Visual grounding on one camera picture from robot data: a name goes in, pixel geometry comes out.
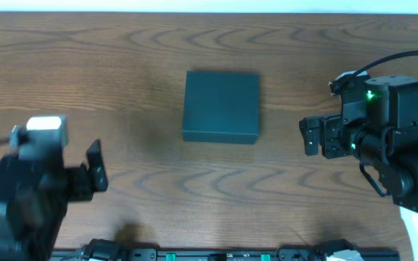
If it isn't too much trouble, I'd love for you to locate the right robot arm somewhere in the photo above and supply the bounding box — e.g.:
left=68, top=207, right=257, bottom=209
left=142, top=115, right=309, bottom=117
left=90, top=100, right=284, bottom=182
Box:
left=299, top=75, right=418, bottom=260

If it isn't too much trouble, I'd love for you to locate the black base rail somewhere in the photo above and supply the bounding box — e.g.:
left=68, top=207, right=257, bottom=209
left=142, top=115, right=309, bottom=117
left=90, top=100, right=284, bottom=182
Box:
left=51, top=239, right=401, bottom=261

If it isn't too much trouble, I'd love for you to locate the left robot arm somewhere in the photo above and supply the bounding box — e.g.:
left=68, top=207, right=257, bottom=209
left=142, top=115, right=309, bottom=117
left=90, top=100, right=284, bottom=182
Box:
left=0, top=140, right=108, bottom=260

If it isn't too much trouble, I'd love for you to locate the black gift box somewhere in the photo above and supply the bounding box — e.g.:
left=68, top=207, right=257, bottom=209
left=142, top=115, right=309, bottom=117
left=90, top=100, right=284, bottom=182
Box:
left=182, top=70, right=261, bottom=144

